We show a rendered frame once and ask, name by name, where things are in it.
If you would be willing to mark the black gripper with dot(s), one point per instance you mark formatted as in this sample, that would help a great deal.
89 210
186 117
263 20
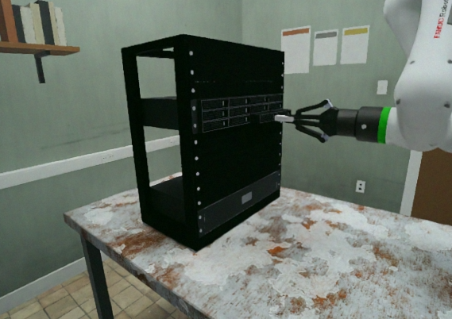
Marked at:
342 125

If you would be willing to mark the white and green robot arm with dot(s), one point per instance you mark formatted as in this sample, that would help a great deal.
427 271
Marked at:
422 118

